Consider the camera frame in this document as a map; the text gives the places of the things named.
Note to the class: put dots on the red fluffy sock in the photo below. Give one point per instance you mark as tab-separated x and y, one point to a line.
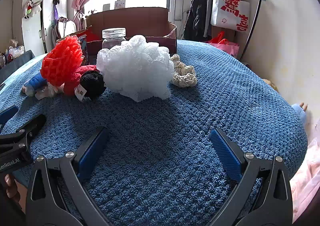
72	81

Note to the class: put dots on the cardboard box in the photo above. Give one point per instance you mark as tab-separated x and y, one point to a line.
130	19

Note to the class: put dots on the white display bust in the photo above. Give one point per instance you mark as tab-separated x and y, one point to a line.
66	26

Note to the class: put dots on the clear plastic bag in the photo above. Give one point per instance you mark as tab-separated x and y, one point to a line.
16	51

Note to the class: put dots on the white wardrobe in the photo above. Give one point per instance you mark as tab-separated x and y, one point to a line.
32	31

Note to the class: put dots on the pink printed card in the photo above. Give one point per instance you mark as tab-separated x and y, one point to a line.
119	4

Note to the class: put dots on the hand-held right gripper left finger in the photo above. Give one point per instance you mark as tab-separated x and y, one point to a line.
92	152

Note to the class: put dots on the grey hooded garment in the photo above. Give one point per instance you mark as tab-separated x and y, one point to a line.
207	11

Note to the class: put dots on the small white card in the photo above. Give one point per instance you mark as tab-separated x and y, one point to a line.
106	7

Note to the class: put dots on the person's left hand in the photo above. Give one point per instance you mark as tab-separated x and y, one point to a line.
12	188

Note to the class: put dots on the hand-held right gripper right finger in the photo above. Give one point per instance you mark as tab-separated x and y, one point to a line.
226	152

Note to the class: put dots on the dark printed box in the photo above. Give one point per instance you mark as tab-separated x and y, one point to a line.
83	51

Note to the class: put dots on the group of small bottles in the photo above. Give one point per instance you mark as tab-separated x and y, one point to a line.
3	59

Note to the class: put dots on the black clothes rack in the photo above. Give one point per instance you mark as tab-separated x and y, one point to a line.
260	1

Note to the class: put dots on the red foam net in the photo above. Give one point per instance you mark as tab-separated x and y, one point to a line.
62	61

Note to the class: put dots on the dark grey cloth cover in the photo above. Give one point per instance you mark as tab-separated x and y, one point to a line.
17	64

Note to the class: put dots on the clear jar with yellow capsules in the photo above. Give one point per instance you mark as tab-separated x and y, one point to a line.
113	38

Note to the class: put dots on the white tissue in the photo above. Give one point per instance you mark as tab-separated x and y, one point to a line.
41	94

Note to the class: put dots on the metal crutch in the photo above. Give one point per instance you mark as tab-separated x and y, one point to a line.
175	8

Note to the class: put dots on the white bag with red print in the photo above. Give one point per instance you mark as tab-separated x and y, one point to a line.
225	13

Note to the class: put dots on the black jacket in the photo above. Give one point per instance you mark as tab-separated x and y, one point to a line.
196	13

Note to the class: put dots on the cream crocheted scrunchie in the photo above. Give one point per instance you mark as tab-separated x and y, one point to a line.
183	73

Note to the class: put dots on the white mesh bath sponge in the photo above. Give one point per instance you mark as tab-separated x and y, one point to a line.
135	68

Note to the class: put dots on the black scrunchie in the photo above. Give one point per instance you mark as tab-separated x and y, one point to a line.
92	83

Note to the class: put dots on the pink cloth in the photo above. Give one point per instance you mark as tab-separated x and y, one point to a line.
305	181

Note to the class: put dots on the blue textured blanket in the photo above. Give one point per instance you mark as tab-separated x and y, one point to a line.
162	121

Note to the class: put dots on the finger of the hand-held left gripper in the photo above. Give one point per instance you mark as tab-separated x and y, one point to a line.
30	124
7	113

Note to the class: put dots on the hanging plush toy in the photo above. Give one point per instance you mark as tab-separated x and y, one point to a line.
31	7

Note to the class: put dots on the red plastic bag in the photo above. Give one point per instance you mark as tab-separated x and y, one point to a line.
218	38

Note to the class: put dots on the pink shopping bag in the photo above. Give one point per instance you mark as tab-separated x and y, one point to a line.
230	48

